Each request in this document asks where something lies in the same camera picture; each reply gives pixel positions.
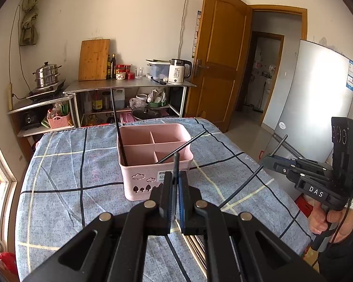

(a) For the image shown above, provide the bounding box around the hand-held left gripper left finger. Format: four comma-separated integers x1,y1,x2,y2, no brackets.
22,172,175,282

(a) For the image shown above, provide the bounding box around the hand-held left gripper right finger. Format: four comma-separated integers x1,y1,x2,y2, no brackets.
176,171,327,282

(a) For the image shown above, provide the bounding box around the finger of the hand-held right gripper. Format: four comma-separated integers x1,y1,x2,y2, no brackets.
284,164,337,189
262,154,331,174

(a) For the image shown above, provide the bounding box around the black chopstick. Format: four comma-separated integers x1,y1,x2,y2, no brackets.
218,135,288,210
173,153,180,186
155,130,207,165
110,88,128,166

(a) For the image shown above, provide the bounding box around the pink plastic utensil basket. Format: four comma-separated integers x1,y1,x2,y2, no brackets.
117,123,195,202

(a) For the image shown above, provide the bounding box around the person's right forearm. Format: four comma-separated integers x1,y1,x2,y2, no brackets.
317,211,353,282

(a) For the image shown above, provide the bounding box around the person's right hand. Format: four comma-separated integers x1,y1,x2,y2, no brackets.
308,204,353,243

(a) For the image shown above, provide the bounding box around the silver refrigerator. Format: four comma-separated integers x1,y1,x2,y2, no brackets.
260,39,353,165

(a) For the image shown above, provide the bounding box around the black wok with lid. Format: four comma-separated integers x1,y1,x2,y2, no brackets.
131,107,165,121

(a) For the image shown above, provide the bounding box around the green bowl with bags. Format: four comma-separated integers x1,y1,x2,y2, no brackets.
147,90,168,108

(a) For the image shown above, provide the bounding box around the white plastic jug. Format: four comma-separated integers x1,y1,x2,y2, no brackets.
112,90,126,110

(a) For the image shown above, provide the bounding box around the blue checkered tablecloth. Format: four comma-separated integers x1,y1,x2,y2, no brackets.
16,117,315,282

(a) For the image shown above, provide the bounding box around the large oil bottle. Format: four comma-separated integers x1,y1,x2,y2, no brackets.
92,91,103,113

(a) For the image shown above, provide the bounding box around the white electric kettle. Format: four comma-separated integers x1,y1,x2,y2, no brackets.
168,58,193,85

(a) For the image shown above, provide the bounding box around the water filter pitcher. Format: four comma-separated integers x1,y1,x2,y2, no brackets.
145,59,171,80

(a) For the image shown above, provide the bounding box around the wooden door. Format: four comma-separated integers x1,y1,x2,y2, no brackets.
185,0,253,133

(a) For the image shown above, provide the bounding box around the small pink woven basket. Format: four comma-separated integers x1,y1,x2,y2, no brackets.
47,113,73,129

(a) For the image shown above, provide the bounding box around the bamboo cutting board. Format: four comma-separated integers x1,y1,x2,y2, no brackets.
78,39,111,82

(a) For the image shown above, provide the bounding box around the black induction cooker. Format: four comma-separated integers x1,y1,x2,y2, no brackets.
26,79,67,100

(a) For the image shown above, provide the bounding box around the low metal side shelf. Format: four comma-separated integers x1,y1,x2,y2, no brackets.
7,97,77,137

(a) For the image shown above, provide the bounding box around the stainless steel steamer pot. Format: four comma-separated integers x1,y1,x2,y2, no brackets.
32,62,62,89

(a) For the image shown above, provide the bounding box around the olive curtain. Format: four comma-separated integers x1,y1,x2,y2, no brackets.
19,0,48,47

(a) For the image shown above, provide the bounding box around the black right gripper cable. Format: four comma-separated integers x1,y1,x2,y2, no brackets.
329,206,351,244

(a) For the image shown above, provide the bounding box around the wooden door frame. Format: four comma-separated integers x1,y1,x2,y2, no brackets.
247,4,308,115

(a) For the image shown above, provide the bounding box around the wall calendar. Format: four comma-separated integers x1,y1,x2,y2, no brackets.
192,10,201,59

